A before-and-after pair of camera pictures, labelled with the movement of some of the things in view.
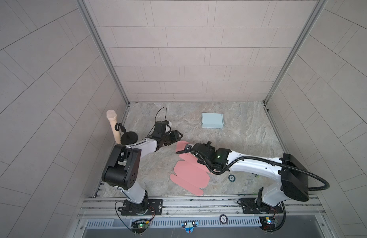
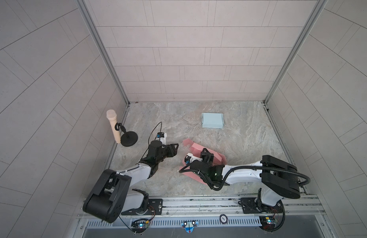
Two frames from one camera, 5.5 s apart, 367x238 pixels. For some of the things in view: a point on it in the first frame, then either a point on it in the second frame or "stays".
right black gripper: x=198 y=160 -> x=205 y=156
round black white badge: x=223 y=219 stays
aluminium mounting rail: x=205 y=208 stays
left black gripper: x=174 y=136 -> x=170 y=150
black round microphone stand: x=128 y=138 stays
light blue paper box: x=213 y=120 stays
